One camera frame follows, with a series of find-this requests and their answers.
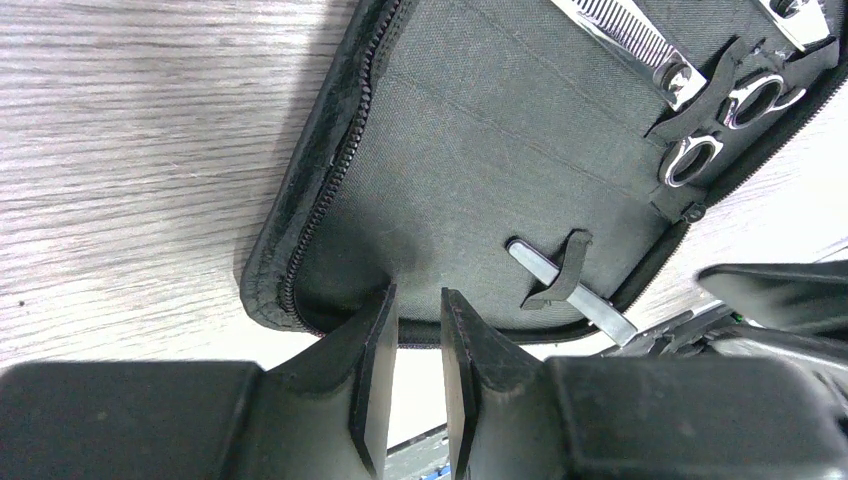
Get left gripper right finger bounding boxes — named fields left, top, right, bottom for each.
left=441, top=288, right=847, bottom=479

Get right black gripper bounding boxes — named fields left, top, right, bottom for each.
left=599, top=260, right=847, bottom=398

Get black zip tool case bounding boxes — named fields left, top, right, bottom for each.
left=240, top=1, right=847, bottom=348

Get silver scissors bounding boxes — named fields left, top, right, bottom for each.
left=554, top=1, right=806, bottom=188
left=754, top=0, right=831, bottom=53

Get black hair clip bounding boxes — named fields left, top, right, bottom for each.
left=506, top=230, right=638, bottom=346

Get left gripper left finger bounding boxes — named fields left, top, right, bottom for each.
left=1, top=287, right=398, bottom=479

